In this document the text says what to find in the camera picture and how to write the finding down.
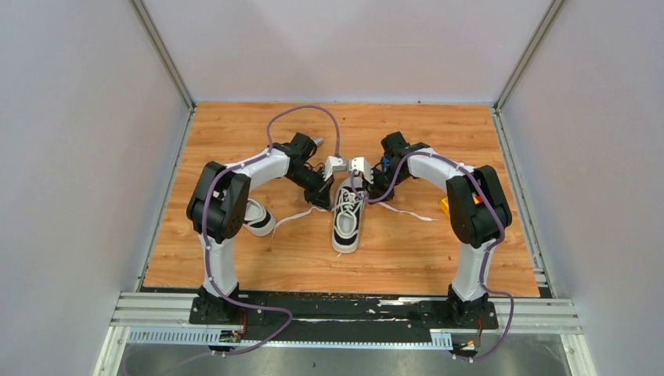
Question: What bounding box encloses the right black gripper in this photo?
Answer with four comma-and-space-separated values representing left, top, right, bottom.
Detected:
362, 165, 409, 205

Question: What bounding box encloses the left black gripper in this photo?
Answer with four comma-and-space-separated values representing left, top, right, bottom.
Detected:
286, 164, 334, 212

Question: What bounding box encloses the black white sneaker with laces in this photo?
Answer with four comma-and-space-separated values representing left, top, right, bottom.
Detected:
270, 176, 437, 254

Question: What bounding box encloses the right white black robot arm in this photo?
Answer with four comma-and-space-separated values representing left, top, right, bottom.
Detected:
354, 132, 512, 327

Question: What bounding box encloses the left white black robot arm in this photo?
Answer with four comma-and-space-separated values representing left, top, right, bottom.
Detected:
186, 132, 333, 324

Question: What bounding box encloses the yellow green building block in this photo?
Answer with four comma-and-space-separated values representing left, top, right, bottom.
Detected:
439, 197, 450, 216

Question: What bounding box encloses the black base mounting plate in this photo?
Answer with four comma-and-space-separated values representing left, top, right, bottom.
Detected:
189, 288, 499, 344

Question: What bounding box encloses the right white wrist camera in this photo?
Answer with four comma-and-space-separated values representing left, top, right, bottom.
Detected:
348, 157, 374, 184

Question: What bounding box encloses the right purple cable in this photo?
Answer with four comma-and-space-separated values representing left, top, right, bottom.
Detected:
350, 150, 515, 363

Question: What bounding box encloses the aluminium frame rail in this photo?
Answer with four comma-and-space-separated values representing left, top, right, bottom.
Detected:
109, 292, 597, 375

